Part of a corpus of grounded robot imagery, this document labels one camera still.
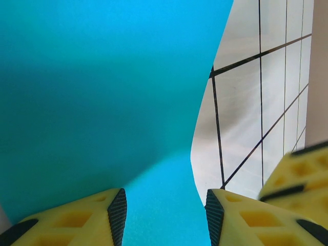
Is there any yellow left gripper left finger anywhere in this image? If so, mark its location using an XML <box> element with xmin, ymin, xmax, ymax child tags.
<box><xmin>9</xmin><ymin>188</ymin><xmax>128</xmax><ymax>246</ymax></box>

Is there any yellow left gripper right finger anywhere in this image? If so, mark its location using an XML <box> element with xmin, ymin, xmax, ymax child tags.
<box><xmin>204</xmin><ymin>189</ymin><xmax>328</xmax><ymax>246</ymax></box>

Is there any blue cloth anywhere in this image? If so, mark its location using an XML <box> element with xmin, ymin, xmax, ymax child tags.
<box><xmin>0</xmin><ymin>0</ymin><xmax>235</xmax><ymax>246</ymax></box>

